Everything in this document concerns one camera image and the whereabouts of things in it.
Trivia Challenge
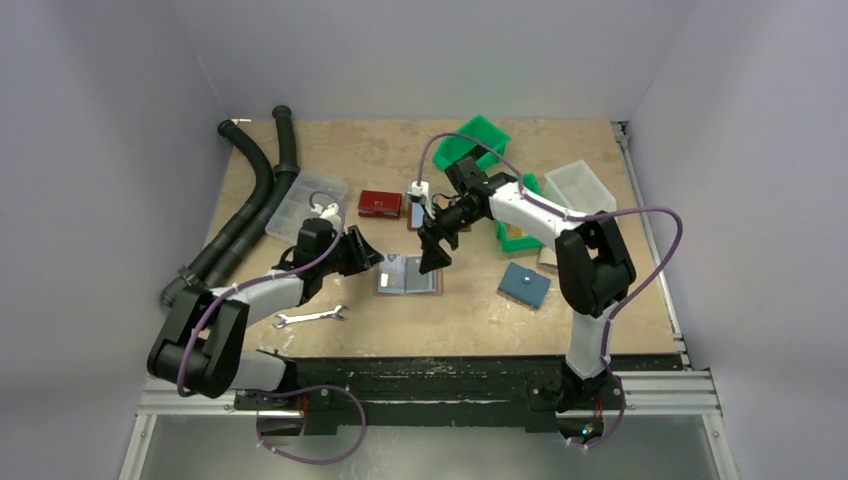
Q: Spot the black corrugated hose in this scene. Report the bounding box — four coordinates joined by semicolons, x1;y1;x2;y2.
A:
159;119;275;309
203;105;301;291

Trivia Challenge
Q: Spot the silver VIP card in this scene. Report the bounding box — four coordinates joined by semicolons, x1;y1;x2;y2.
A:
377;254;406;294

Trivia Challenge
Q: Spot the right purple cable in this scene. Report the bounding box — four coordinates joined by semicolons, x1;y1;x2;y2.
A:
417;132;685;452

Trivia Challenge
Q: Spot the brown open card holder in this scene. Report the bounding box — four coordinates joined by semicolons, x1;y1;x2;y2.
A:
407;201;426;231

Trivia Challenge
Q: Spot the left black corrugated hose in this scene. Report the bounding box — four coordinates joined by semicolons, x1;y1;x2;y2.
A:
159;119;275;309

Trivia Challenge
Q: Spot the right black corrugated hose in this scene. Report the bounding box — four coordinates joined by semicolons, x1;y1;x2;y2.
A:
203;105;301;291

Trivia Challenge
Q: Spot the aluminium frame rail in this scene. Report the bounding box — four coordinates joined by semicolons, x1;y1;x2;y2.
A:
601;371;740;479

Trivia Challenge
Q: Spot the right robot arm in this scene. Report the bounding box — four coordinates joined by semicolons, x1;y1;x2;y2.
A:
407;159;636;380

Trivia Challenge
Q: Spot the blue leather card holder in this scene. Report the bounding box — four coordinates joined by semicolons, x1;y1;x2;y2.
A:
497;262;551;310

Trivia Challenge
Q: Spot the silver wrench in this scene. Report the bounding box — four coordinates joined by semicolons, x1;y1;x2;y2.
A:
274;304;348;329

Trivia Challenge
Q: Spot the small green plastic bin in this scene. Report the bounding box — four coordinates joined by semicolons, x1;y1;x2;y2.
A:
494;173;544;253

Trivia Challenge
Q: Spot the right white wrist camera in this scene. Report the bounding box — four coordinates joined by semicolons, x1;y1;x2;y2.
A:
406;180;434;218

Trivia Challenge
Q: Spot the large green plastic bin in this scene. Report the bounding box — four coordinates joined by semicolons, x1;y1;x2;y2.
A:
432;115;511;171

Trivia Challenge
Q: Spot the clear plastic organizer box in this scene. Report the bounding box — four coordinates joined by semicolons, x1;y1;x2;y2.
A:
265;170;348;244

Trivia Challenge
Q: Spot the clear white plastic bin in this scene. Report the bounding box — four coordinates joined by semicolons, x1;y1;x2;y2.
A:
542;160;617;214

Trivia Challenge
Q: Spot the pink leather card holder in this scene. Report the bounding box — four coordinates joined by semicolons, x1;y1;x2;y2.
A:
375;255;442;295

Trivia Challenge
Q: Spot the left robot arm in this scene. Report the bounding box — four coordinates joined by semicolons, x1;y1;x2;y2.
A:
146;218;384;398

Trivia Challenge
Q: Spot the cream leather card holder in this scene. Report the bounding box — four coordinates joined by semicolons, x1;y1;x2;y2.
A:
537;247;558;272

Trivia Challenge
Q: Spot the red leather card holder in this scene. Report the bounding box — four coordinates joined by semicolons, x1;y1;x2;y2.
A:
357;190;404;218

